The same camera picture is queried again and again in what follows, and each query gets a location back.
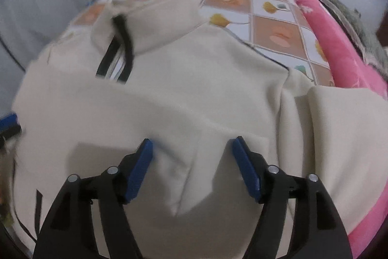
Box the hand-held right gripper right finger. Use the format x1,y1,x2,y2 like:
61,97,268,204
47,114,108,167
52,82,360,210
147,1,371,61
232,136,354,259

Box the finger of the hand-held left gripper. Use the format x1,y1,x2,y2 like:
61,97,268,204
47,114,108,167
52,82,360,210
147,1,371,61
0,114,22,141

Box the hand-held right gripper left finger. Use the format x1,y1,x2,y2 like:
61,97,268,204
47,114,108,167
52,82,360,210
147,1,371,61
33,139,154,259

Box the beige zip jacket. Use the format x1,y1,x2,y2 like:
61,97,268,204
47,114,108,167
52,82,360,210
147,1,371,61
12,0,388,259

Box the bed with patterned sheet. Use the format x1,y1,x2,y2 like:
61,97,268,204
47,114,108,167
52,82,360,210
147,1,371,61
48,0,335,86

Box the pink floral blanket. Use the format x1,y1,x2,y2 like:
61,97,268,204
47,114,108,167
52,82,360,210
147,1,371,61
277,0,388,258

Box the grey blanket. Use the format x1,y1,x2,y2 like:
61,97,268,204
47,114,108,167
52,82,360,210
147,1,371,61
318,0,388,80

